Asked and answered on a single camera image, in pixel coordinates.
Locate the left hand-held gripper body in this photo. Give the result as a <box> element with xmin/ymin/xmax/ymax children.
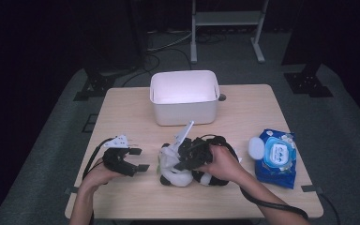
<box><xmin>101</xmin><ymin>134</ymin><xmax>139</xmax><ymax>178</ymax></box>

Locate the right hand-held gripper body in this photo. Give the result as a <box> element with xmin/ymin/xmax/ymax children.
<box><xmin>173</xmin><ymin>120</ymin><xmax>229</xmax><ymax>172</ymax></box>

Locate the white wet wipe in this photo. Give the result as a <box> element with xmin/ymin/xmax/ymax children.
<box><xmin>158</xmin><ymin>145</ymin><xmax>182</xmax><ymax>176</ymax></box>

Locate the panda plush toy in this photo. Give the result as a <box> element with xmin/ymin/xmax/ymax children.
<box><xmin>157</xmin><ymin>142</ymin><xmax>242</xmax><ymax>188</ymax></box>

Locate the white plastic bin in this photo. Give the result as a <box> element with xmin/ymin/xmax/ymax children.
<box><xmin>149</xmin><ymin>69</ymin><xmax>221</xmax><ymax>128</ymax></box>

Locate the blue wet wipes pack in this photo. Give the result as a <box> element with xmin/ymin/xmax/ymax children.
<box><xmin>247</xmin><ymin>128</ymin><xmax>297</xmax><ymax>190</ymax></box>

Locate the person's left hand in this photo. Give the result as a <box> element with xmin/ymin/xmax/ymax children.
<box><xmin>81</xmin><ymin>157</ymin><xmax>124</xmax><ymax>190</ymax></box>

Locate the person's right hand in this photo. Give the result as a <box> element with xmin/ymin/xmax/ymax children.
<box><xmin>196</xmin><ymin>143</ymin><xmax>248</xmax><ymax>186</ymax></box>

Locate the dark floor plate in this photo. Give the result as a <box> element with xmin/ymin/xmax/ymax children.
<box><xmin>82</xmin><ymin>113</ymin><xmax>98</xmax><ymax>134</ymax></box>

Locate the black stand base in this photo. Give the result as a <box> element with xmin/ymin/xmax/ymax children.
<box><xmin>73</xmin><ymin>67</ymin><xmax>117</xmax><ymax>102</ymax></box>
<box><xmin>283</xmin><ymin>64</ymin><xmax>335</xmax><ymax>98</ymax></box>

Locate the white metal stand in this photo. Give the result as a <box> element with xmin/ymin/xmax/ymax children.
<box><xmin>189</xmin><ymin>0</ymin><xmax>270</xmax><ymax>65</ymax></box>

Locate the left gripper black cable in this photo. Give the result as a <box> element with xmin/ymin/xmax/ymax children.
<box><xmin>82</xmin><ymin>137</ymin><xmax>116</xmax><ymax>225</ymax></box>

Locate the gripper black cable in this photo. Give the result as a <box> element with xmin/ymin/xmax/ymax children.
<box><xmin>82</xmin><ymin>137</ymin><xmax>116</xmax><ymax>225</ymax></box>
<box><xmin>196</xmin><ymin>134</ymin><xmax>309</xmax><ymax>221</ymax></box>

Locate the black floor cable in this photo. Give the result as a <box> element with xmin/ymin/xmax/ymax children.
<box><xmin>121</xmin><ymin>46</ymin><xmax>194</xmax><ymax>88</ymax></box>

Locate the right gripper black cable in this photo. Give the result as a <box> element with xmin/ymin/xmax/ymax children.
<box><xmin>196</xmin><ymin>134</ymin><xmax>309</xmax><ymax>221</ymax></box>

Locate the grey floor cable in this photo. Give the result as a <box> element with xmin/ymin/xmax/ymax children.
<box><xmin>146</xmin><ymin>31</ymin><xmax>192</xmax><ymax>53</ymax></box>

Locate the thin black table cable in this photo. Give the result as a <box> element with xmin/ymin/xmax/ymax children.
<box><xmin>320</xmin><ymin>191</ymin><xmax>341</xmax><ymax>225</ymax></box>

